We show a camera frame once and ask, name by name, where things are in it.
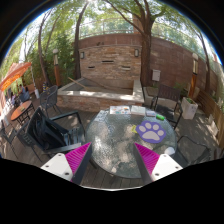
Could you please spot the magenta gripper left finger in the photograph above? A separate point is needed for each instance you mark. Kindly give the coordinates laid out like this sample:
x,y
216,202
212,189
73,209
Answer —
x,y
72,165

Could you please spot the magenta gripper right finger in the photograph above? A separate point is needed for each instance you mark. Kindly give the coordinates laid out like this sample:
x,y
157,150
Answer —
x,y
153,166

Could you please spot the purple paw print mousepad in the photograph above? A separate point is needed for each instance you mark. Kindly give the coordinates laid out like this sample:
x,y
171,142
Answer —
x,y
151,132

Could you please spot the black chair right front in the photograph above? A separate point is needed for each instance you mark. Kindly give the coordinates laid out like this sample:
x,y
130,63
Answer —
x,y
190,152

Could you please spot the black patio chair left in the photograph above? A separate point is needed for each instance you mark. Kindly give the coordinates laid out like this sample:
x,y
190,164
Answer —
x,y
50,136

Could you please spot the green small object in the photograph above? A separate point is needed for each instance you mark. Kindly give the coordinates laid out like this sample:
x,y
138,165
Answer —
x,y
160,117

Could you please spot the round glass patio table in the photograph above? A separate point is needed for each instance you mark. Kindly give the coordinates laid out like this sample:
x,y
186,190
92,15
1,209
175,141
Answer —
x,y
113,142

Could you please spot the white booklet right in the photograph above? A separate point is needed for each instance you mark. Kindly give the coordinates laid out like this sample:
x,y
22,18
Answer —
x,y
138,110

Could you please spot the white booklet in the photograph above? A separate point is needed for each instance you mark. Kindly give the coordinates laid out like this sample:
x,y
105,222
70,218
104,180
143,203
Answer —
x,y
119,110
138,110

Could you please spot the dark chair behind table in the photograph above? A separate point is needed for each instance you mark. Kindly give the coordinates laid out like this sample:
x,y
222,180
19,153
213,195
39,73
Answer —
x,y
167,103

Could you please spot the white booklet left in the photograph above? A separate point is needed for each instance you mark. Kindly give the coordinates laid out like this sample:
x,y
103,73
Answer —
x,y
119,110

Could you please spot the white square planter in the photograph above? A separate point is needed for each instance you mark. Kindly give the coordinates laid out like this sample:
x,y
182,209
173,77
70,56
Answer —
x,y
189,108

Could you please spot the grey metal chair far left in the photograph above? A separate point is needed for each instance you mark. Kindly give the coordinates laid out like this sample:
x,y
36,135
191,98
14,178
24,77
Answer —
x,y
48,99

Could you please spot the round wooden side table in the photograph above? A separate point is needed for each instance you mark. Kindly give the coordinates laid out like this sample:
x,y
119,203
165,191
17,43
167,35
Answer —
x,y
22,110

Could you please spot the stone raised fountain basin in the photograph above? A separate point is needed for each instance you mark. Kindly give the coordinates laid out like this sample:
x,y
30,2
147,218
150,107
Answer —
x,y
96,94

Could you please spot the orange patio umbrella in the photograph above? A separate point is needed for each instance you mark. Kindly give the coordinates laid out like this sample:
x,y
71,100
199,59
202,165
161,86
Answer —
x,y
16,71

